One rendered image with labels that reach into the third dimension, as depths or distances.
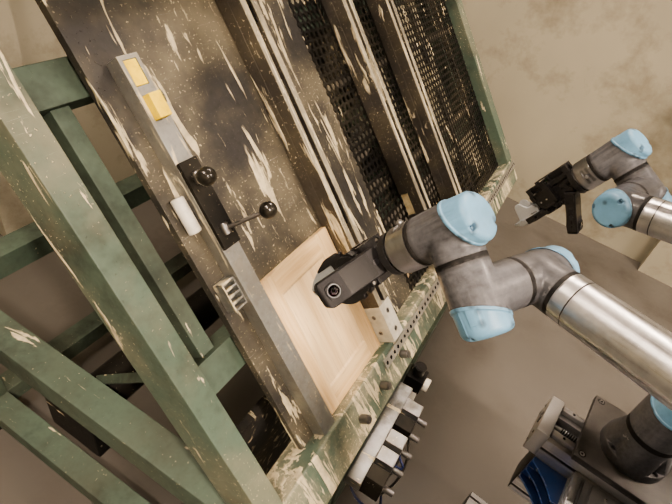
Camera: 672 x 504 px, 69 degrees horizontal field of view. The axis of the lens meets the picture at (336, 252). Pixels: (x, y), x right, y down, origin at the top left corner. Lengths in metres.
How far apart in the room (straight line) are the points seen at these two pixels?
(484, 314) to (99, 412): 1.09
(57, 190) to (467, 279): 0.65
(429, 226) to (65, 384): 1.15
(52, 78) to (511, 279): 0.86
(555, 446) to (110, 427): 1.12
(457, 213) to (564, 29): 3.43
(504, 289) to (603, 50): 3.38
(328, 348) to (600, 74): 3.13
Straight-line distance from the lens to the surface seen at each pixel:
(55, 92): 1.06
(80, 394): 1.51
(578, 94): 4.05
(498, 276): 0.68
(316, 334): 1.28
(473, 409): 2.64
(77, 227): 0.90
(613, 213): 1.13
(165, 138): 1.04
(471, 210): 0.65
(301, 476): 1.22
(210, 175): 0.93
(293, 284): 1.22
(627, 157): 1.26
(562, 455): 1.42
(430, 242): 0.67
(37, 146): 0.91
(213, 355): 1.12
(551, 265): 0.74
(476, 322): 0.65
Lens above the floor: 2.01
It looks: 39 degrees down
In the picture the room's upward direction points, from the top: 13 degrees clockwise
